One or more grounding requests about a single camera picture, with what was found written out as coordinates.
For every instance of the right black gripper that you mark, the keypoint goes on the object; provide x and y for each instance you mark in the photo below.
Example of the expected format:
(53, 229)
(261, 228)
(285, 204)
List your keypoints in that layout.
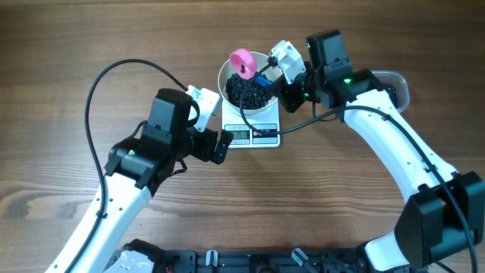
(283, 90)

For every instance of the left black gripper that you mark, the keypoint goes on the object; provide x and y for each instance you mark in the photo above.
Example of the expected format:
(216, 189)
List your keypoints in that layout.
(205, 153)

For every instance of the pink scoop blue handle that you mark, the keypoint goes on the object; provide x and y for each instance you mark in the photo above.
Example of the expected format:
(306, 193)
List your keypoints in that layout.
(246, 66)

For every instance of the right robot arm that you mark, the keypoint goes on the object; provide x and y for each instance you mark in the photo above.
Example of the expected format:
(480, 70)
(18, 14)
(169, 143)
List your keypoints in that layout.
(444, 209)

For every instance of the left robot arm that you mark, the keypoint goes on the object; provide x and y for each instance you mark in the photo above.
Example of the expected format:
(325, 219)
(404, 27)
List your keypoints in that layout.
(137, 166)

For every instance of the white digital kitchen scale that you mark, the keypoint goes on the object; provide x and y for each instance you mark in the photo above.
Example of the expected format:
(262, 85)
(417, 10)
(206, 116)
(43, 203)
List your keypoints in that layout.
(243, 136)

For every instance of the black beans in bowl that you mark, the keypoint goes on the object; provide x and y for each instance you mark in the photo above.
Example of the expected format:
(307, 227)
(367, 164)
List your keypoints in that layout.
(256, 96)

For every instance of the white round bowl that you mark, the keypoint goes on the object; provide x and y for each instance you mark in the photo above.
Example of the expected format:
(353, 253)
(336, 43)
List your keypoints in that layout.
(227, 71)

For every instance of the black beans pile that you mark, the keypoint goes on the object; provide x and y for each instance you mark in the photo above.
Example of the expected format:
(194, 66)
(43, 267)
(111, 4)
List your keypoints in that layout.
(392, 92)

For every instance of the clear plastic container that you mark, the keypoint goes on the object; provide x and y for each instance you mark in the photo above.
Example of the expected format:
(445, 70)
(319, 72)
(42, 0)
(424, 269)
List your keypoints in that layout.
(399, 83)

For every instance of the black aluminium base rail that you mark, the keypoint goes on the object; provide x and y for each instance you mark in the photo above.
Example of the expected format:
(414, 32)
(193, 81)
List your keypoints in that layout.
(212, 261)

